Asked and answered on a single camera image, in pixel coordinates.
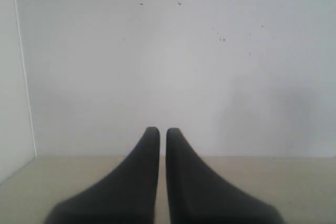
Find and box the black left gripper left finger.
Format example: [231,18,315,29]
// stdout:
[44,126,160,223]

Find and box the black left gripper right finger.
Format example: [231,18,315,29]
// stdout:
[165,127,285,223]

